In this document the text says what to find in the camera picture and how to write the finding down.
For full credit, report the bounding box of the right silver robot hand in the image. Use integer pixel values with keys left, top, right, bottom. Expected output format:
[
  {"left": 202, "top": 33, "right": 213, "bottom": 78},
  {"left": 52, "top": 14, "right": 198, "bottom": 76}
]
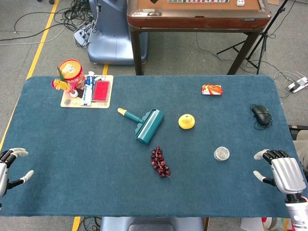
[{"left": 253, "top": 149, "right": 307, "bottom": 195}]

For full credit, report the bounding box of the beige square mat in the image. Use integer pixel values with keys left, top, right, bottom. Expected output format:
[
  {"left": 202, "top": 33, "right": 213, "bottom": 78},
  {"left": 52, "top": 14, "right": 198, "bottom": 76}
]
[{"left": 60, "top": 74, "right": 114, "bottom": 109}]

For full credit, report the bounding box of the yellow apple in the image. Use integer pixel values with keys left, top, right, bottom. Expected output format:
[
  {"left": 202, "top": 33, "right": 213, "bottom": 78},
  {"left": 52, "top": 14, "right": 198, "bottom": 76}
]
[{"left": 178, "top": 113, "right": 196, "bottom": 130}]

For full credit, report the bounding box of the black computer mouse with cable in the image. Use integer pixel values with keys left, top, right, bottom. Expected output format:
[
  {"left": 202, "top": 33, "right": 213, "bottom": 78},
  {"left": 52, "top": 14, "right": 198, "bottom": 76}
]
[{"left": 249, "top": 103, "right": 273, "bottom": 131}]

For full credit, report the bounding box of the brown mahjong table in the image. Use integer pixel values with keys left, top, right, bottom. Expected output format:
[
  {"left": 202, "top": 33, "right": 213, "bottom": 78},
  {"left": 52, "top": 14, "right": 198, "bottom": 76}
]
[{"left": 126, "top": 0, "right": 272, "bottom": 76}]

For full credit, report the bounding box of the white power strip with adapter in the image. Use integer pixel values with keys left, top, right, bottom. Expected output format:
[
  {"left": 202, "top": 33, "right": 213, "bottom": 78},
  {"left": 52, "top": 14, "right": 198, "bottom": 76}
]
[{"left": 285, "top": 76, "right": 308, "bottom": 94}]

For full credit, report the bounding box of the colourful feather shuttlecock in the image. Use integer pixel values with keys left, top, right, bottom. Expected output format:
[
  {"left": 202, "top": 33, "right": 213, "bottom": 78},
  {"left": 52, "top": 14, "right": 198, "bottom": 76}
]
[{"left": 51, "top": 66, "right": 79, "bottom": 98}]

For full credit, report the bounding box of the small clear round container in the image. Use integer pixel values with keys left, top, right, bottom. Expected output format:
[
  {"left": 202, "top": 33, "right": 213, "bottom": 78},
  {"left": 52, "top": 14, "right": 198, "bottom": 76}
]
[{"left": 213, "top": 146, "right": 231, "bottom": 162}]

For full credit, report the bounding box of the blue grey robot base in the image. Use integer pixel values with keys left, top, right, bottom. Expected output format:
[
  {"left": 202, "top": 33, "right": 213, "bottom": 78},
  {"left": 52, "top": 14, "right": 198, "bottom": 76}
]
[{"left": 87, "top": 0, "right": 149, "bottom": 65}]

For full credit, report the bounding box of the teal lint roller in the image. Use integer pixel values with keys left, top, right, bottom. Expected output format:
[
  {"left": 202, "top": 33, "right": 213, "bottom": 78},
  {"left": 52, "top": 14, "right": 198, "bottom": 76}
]
[{"left": 117, "top": 107, "right": 165, "bottom": 146}]

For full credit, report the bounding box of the blue white toothpaste tube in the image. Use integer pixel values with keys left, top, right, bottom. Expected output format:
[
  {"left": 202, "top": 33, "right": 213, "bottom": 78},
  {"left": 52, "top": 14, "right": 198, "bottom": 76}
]
[{"left": 80, "top": 71, "right": 95, "bottom": 106}]

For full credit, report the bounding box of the blue table cloth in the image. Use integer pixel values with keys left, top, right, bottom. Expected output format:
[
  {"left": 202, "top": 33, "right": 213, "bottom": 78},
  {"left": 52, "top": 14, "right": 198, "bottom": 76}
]
[{"left": 0, "top": 75, "right": 308, "bottom": 218}]

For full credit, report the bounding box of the black floor cable bundle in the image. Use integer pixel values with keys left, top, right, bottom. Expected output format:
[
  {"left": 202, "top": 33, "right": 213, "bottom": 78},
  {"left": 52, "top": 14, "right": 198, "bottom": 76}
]
[{"left": 13, "top": 0, "right": 97, "bottom": 50}]

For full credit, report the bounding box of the red ink pad box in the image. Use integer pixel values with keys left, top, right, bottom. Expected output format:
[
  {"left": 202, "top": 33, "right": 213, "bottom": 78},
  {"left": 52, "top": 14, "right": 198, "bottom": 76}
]
[{"left": 92, "top": 80, "right": 111, "bottom": 103}]

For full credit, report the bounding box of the purple plastic grapes bunch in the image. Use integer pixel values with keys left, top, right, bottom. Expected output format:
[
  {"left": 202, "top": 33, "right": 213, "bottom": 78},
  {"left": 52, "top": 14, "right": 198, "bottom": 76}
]
[{"left": 150, "top": 146, "right": 172, "bottom": 179}]

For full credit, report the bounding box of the black tripod stand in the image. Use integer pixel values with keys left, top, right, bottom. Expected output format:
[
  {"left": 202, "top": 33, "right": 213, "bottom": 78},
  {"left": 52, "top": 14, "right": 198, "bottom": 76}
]
[{"left": 216, "top": 0, "right": 289, "bottom": 75}]

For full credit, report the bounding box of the orange white snack packet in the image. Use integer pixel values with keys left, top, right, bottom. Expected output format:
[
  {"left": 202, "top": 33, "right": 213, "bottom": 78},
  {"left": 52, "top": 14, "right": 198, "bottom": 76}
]
[{"left": 201, "top": 84, "right": 224, "bottom": 96}]

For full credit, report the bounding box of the red round canister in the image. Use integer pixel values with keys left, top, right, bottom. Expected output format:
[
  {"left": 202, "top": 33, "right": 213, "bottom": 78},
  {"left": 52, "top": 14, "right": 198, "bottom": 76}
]
[{"left": 58, "top": 59, "right": 86, "bottom": 91}]

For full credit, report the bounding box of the grey robot chest base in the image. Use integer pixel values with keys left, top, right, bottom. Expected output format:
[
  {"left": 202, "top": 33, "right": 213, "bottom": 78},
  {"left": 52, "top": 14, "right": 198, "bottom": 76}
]
[{"left": 100, "top": 217, "right": 205, "bottom": 231}]

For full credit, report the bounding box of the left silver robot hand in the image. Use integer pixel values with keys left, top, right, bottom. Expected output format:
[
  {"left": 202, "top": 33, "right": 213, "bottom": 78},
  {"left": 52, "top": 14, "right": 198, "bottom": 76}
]
[{"left": 0, "top": 147, "right": 35, "bottom": 198}]

